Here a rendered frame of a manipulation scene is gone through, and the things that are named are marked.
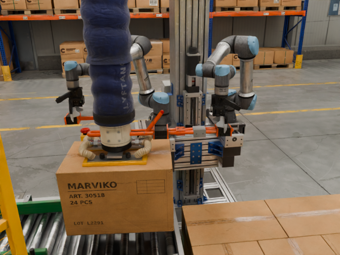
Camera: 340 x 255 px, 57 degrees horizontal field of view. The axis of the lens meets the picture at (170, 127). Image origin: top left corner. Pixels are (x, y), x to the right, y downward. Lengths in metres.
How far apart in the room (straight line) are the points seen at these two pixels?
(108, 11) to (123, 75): 0.31
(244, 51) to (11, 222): 1.59
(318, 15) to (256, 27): 2.11
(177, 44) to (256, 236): 1.38
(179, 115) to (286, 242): 1.16
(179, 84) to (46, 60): 8.10
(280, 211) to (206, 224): 0.53
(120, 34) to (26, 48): 8.92
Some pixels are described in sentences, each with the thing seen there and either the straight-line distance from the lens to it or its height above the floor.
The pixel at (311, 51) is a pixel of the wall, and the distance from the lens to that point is 11.85.
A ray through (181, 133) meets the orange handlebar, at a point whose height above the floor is 1.20.
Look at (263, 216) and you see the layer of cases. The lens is 2.26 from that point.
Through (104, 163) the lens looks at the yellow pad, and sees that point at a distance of 1.71.
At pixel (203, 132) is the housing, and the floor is 1.20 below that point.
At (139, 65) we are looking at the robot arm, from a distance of 2.23.
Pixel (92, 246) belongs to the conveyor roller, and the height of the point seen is 0.55.
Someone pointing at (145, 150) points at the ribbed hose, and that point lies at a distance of 1.69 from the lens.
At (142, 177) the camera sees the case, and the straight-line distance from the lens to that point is 1.67.
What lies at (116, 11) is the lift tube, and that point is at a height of 1.84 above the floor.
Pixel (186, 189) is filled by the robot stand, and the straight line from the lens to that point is 2.67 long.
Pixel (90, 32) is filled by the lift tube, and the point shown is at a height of 1.75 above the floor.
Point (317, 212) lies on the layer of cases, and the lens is 2.42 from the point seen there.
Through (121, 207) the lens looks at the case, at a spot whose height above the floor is 0.85.
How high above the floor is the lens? 1.88
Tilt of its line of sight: 22 degrees down
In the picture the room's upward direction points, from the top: 1 degrees counter-clockwise
